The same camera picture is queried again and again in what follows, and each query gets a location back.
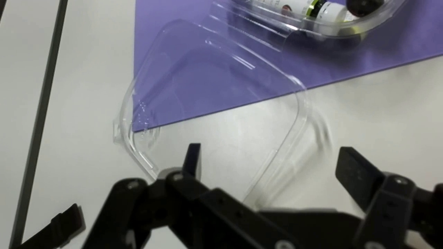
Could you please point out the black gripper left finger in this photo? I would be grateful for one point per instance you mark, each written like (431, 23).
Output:
(194, 211)

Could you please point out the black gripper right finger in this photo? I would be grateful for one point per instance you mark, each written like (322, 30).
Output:
(392, 207)

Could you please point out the clear plastic container lid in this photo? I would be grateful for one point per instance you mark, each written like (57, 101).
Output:
(216, 105)

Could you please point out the purple mat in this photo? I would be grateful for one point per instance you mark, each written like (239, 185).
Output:
(222, 69)

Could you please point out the clear plastic container base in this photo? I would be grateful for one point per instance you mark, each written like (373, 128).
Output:
(323, 20)

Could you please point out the small white bottle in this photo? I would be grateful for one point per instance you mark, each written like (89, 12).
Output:
(337, 12)

